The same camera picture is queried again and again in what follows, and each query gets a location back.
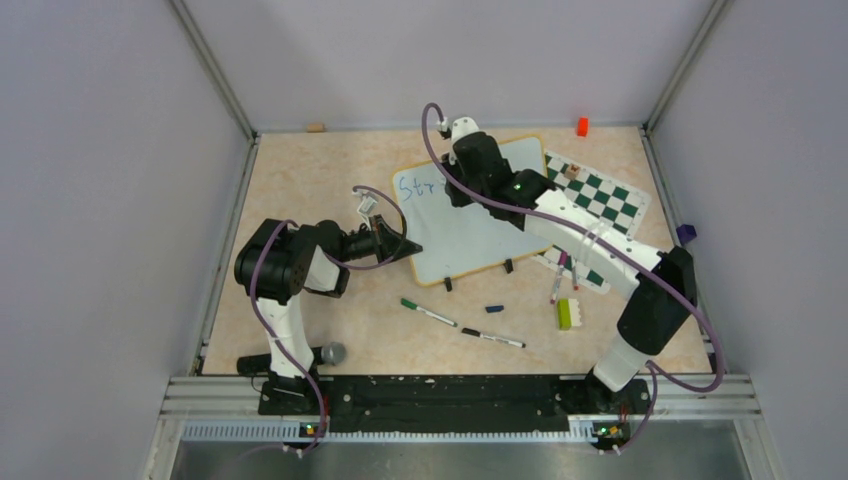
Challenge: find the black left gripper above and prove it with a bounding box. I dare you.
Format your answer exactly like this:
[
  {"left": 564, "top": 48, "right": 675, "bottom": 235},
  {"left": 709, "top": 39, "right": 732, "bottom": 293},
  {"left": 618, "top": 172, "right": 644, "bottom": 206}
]
[{"left": 337, "top": 214, "right": 422, "bottom": 266}]

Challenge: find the yellow framed whiteboard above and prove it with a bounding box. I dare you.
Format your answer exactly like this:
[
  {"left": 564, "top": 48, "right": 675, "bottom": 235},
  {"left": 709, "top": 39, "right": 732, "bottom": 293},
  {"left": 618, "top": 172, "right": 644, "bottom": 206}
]
[{"left": 392, "top": 160, "right": 551, "bottom": 286}]

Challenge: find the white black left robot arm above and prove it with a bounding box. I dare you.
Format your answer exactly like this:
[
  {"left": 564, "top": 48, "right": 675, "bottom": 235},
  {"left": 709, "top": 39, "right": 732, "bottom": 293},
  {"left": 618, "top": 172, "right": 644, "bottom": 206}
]
[{"left": 233, "top": 215, "right": 423, "bottom": 414}]

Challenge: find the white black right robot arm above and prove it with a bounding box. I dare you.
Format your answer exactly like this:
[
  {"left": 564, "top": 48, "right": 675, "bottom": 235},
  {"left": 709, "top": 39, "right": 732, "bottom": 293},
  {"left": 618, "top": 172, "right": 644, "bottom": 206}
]
[{"left": 440, "top": 131, "right": 697, "bottom": 412}]

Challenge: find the green capped marker pen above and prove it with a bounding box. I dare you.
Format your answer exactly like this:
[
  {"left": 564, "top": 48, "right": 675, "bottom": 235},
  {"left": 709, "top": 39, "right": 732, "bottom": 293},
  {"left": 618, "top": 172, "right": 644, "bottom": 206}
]
[{"left": 400, "top": 298, "right": 459, "bottom": 328}]

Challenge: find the brown white chess piece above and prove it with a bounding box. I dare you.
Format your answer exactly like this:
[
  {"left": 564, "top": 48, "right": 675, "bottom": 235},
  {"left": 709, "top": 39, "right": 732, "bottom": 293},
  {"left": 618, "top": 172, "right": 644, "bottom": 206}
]
[{"left": 564, "top": 164, "right": 581, "bottom": 180}]

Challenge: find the black capped marker pen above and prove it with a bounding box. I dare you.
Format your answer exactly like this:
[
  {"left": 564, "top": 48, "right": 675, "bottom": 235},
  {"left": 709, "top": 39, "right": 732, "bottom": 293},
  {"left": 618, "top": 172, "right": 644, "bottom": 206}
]
[{"left": 461, "top": 328, "right": 527, "bottom": 349}]

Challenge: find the orange red small block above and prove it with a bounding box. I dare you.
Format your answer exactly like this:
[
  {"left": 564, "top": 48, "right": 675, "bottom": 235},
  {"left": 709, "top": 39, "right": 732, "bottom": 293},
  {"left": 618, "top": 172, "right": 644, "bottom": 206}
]
[{"left": 576, "top": 117, "right": 590, "bottom": 138}]

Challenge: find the green white chess mat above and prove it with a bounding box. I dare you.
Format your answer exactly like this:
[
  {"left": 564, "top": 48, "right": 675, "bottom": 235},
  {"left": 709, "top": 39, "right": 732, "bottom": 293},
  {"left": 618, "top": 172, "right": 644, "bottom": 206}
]
[{"left": 533, "top": 148, "right": 651, "bottom": 296}]

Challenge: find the small wooden block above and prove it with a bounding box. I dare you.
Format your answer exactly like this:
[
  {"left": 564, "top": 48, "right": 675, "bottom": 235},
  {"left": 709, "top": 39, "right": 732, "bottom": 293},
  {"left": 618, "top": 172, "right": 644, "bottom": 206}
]
[{"left": 306, "top": 122, "right": 326, "bottom": 133}]

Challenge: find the green white toy brick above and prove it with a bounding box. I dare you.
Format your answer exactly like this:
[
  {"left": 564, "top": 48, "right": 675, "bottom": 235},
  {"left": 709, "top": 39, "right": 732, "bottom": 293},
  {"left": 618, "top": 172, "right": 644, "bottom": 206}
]
[{"left": 556, "top": 298, "right": 582, "bottom": 331}]

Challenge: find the purple small object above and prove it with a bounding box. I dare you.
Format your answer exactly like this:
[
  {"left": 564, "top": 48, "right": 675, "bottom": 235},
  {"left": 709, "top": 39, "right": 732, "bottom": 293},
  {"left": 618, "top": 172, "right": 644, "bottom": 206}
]
[{"left": 676, "top": 224, "right": 698, "bottom": 246}]

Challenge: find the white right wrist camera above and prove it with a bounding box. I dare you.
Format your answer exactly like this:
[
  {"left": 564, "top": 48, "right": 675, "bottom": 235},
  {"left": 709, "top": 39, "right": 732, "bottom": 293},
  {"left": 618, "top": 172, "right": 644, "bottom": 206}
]
[{"left": 437, "top": 116, "right": 480, "bottom": 142}]

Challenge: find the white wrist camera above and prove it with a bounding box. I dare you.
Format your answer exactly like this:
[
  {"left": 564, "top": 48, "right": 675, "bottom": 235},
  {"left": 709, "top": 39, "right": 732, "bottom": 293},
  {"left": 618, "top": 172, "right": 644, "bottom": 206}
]
[
  {"left": 353, "top": 189, "right": 379, "bottom": 222},
  {"left": 437, "top": 116, "right": 480, "bottom": 142}
]

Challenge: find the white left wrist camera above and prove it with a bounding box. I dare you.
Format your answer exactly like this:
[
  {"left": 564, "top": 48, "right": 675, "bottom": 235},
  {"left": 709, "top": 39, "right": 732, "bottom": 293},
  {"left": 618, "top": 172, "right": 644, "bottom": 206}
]
[{"left": 353, "top": 189, "right": 379, "bottom": 222}]

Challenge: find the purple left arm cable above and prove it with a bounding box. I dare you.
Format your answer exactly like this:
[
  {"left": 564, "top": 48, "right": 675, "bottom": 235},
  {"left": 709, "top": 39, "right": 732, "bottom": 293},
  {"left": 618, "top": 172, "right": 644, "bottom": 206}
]
[{"left": 249, "top": 184, "right": 408, "bottom": 458}]

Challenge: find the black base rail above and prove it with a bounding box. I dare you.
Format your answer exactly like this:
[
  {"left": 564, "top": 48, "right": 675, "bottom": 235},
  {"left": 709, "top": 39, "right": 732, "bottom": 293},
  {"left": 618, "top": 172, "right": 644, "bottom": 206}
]
[{"left": 258, "top": 375, "right": 649, "bottom": 434}]

